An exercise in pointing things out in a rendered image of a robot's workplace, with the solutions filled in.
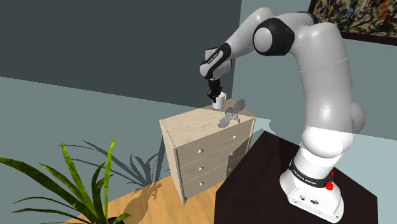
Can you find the white cup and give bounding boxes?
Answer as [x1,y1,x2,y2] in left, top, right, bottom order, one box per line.
[212,91,227,110]

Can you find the grey bird figure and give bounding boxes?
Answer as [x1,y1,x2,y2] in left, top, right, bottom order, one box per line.
[217,99,246,129]

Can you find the beige chest of drawers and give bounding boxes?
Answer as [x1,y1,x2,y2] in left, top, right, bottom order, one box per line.
[158,97,257,206]

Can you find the dark robot stand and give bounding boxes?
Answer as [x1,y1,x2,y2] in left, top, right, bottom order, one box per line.
[213,130,379,224]

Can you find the green leafy plant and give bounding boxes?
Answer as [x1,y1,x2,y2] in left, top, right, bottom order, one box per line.
[0,137,131,224]

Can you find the framed abstract wall picture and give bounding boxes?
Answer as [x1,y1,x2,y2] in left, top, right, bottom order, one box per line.
[307,0,397,46]

